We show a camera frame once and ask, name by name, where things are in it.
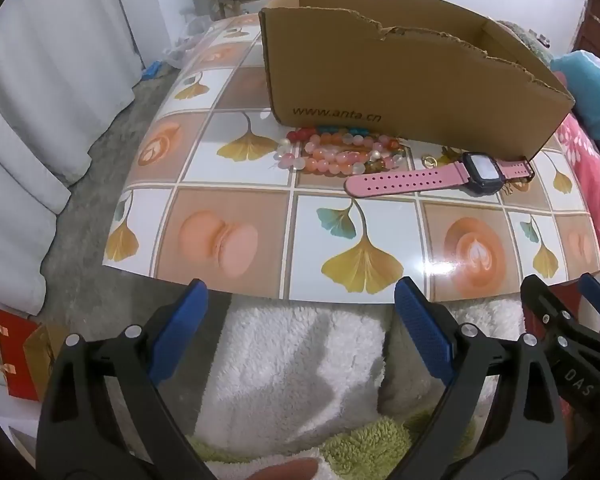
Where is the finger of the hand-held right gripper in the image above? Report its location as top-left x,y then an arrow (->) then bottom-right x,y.
577,272 -> 600,341
520,274 -> 588,361

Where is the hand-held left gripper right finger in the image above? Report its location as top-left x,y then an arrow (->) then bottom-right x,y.
394,276 -> 568,480

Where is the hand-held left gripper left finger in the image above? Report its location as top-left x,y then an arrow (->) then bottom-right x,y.
35,279 -> 216,480

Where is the pink strap smartwatch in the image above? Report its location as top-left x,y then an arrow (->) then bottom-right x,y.
344,151 -> 537,198

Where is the pink white bead bracelet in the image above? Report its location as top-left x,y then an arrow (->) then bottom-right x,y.
276,141 -> 381,176

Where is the multicolour bead bracelet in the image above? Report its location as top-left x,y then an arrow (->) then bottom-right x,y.
286,126 -> 381,147

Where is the brown cardboard box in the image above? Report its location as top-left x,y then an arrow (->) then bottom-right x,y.
259,0 -> 576,161

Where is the person's left hand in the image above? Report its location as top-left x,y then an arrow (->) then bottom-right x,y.
247,457 -> 321,480

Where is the pink floral blanket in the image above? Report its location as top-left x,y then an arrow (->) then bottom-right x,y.
550,112 -> 600,281

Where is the white fluffy blanket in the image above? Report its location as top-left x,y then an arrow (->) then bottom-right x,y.
192,295 -> 531,461

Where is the green fluffy mat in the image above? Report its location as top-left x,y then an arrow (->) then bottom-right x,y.
187,410 -> 463,480

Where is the gold gift bag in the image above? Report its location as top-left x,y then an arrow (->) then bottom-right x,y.
22,322 -> 72,403

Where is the red gift bag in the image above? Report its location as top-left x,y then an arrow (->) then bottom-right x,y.
0,309 -> 48,402

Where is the teal plush pillow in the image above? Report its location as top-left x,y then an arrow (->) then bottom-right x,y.
550,50 -> 600,158

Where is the green patterned blanket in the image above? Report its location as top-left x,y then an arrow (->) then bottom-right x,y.
495,20 -> 552,67

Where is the white curtain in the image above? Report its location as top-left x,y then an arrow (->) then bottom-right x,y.
0,0 -> 147,317

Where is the clear plastic bag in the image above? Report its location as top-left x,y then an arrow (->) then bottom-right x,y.
162,34 -> 202,69

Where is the wooden chair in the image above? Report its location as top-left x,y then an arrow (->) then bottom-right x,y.
214,0 -> 281,22

